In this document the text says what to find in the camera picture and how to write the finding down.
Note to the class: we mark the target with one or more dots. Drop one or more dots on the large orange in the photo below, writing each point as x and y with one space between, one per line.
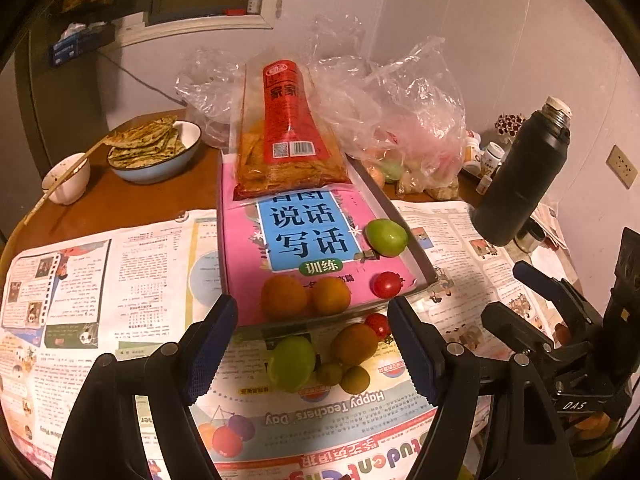
282 296

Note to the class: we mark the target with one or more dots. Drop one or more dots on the red and white ornament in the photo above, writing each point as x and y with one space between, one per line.
510 122

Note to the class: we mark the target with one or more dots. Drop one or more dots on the stack of white papers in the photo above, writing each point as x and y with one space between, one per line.
550 225

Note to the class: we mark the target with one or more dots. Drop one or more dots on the clear plastic bag of produce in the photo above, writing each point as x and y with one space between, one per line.
400 110

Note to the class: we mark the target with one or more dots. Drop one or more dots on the red label snack packet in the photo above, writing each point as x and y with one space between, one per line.
285 110

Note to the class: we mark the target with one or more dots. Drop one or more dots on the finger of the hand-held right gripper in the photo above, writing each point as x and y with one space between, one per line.
537 280
515 332

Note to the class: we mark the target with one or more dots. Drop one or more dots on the wall power outlet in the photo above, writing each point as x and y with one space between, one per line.
622 166

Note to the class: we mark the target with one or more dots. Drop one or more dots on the grey shallow cardboard box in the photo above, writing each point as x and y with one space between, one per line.
422 267

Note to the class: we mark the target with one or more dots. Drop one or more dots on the small olive-green fruit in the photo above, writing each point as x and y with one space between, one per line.
354 379
329 374

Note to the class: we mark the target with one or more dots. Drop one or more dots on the blue enamel bowl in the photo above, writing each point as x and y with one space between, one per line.
160 170

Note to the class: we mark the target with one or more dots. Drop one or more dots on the white framed cabinet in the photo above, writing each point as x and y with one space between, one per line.
210 27

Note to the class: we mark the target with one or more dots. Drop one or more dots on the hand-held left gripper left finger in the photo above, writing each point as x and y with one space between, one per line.
210 355

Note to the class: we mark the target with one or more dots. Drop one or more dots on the green jujube fruit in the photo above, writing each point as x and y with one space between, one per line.
386 237
291 370

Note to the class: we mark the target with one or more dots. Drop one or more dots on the orange tangerine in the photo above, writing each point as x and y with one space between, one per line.
330 296
354 344

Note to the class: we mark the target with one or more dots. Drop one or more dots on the pink and blue book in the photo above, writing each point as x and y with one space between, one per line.
245 240

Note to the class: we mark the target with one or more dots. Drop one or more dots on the black thermos bottle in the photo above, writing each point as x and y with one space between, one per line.
525 175

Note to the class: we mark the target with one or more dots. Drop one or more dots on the blue box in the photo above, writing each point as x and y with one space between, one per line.
75 47

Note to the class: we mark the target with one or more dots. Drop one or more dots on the wooden chopsticks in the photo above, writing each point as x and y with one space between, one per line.
60 177

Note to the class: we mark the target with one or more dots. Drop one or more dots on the crumpled empty clear plastic bag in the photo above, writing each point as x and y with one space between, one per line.
210 90

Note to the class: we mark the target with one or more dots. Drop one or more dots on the small dark bottle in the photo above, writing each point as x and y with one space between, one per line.
254 2

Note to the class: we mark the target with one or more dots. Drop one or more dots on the colourful newspaper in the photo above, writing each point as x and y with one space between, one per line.
100 310

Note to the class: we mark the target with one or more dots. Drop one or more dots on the stack of flat pancakes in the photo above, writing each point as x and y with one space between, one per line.
145 142

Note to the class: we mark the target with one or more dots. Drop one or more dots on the red cherry tomato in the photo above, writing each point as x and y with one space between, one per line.
377 325
387 284

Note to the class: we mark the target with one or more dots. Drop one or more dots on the small steel cup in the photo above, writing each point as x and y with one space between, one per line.
530 235

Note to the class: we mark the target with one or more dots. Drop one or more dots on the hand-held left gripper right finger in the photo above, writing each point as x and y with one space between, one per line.
420 360

